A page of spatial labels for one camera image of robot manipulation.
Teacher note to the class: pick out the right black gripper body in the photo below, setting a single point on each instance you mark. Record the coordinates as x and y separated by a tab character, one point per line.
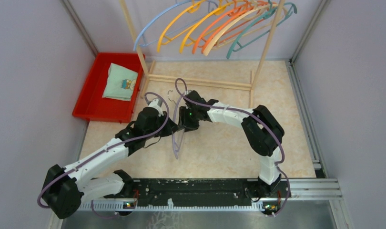
189	115

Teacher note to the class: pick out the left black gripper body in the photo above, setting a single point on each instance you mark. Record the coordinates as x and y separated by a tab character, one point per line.
160	122

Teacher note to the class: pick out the purple hanger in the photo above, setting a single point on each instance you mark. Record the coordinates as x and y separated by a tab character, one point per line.
176	146

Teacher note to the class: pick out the cream hanger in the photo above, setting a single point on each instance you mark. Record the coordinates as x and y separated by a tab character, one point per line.
243	25

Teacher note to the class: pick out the yellow hanger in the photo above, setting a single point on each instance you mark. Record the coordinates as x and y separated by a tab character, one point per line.
227	7
195	5

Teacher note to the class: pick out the teal hanger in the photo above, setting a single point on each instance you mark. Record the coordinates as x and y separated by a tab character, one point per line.
261	22

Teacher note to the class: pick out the orange hanger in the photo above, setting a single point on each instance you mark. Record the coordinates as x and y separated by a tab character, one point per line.
228	24
226	28

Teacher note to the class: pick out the blue hanger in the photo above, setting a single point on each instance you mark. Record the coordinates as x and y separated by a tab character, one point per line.
154	15

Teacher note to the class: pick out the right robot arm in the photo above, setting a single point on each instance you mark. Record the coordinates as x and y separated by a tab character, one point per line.
263	132

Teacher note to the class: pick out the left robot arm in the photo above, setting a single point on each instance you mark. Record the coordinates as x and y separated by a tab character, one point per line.
66	188

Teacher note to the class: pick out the wooden hanger rack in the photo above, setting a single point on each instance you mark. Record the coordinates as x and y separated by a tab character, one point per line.
150	77

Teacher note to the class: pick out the light green cloth pouch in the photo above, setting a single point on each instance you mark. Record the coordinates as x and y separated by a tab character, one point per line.
121	83

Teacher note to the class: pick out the red plastic tray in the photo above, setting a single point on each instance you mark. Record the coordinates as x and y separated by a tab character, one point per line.
90	105

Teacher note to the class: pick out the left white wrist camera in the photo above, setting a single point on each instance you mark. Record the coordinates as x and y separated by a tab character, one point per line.
156	103

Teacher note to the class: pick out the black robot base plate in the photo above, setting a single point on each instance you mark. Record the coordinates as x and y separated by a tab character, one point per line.
222	192

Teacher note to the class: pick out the grey cable duct rail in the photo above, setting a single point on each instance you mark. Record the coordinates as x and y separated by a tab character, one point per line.
302	189

